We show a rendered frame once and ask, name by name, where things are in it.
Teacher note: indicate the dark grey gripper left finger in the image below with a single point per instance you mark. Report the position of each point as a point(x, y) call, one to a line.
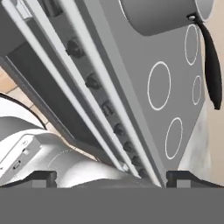
point(45, 178)

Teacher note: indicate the grey stove with white rings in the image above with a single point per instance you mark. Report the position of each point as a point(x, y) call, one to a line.
point(131, 87)

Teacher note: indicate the black stove knob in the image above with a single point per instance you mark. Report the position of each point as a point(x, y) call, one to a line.
point(74, 48)
point(93, 81)
point(128, 146)
point(107, 108)
point(143, 172)
point(119, 129)
point(136, 160)

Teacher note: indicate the dark oven door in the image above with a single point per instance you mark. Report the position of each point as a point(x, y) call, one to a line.
point(43, 87)

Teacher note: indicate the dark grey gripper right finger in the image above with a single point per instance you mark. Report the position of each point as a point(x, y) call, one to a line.
point(176, 177)

